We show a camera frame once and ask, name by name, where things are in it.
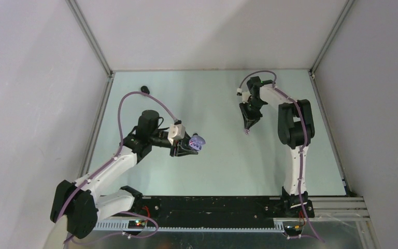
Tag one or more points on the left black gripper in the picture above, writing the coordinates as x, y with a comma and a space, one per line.
180, 151

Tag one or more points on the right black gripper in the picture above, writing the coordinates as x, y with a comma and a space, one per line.
250, 119

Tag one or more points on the black oval case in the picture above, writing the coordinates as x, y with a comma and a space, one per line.
145, 90

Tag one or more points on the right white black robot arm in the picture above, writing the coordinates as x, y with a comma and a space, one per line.
295, 128

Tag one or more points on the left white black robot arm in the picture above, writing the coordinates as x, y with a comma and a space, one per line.
82, 201

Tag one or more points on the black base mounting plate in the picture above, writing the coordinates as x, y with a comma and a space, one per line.
227, 212

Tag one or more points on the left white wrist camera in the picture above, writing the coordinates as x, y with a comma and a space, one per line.
176, 132

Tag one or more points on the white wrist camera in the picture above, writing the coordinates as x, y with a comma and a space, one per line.
245, 95
176, 132

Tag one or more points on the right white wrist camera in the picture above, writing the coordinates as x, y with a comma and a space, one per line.
245, 95

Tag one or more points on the aluminium frame rail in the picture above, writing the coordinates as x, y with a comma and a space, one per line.
317, 209

